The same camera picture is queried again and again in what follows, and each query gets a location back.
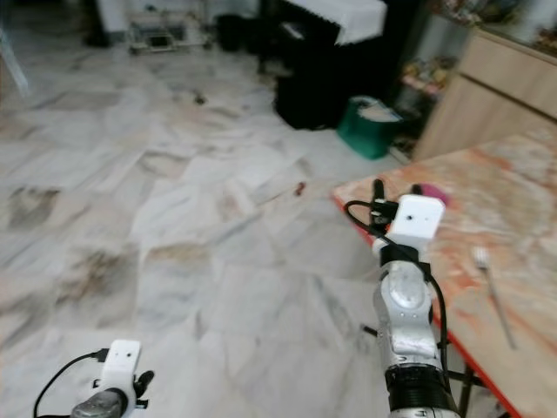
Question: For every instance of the purple plastic cup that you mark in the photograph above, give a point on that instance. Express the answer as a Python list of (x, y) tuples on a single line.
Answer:
[(433, 192)]

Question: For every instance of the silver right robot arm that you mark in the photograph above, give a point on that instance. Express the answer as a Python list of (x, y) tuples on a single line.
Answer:
[(409, 326)]

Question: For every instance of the green plastic bin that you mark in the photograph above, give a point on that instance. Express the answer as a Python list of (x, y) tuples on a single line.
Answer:
[(367, 131)]

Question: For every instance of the small brown floor object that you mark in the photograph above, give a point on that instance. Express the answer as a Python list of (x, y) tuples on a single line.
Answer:
[(300, 187)]

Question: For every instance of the black box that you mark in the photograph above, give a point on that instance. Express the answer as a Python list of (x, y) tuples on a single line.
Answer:
[(313, 103)]

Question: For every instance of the glass display shelf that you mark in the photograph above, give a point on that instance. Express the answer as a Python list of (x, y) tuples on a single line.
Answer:
[(431, 74)]

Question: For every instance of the steel fork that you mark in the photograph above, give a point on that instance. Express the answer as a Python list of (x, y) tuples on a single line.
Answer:
[(494, 296)]

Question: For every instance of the black upright piano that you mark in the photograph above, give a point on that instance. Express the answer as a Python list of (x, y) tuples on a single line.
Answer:
[(400, 61)]

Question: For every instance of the light wooden cabinet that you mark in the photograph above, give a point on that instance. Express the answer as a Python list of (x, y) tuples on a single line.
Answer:
[(500, 96)]

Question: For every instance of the white lace cloth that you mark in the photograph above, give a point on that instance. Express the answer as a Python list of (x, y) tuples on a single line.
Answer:
[(344, 17)]

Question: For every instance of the round dark floor drain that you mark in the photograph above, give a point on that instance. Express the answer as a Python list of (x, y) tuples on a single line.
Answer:
[(200, 98)]

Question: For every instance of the black bucket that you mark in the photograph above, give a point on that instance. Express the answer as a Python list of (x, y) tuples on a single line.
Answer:
[(231, 33)]

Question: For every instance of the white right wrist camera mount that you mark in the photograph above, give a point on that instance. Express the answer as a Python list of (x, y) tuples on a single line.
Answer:
[(418, 219)]

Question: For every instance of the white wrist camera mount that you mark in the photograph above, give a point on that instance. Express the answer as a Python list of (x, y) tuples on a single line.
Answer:
[(418, 219), (120, 362)]

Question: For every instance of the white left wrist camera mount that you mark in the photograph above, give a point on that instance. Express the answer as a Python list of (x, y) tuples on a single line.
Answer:
[(120, 362)]

